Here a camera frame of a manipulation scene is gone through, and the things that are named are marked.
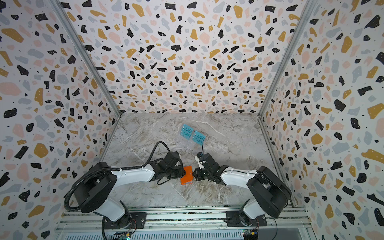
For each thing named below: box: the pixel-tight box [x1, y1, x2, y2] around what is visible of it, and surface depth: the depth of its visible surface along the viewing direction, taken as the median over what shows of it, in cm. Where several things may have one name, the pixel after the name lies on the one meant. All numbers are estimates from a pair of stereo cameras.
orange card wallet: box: [181, 166, 193, 186], surface depth 88 cm
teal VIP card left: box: [180, 123, 194, 140], surface depth 102 cm
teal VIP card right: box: [192, 130, 206, 145], surface depth 99 cm
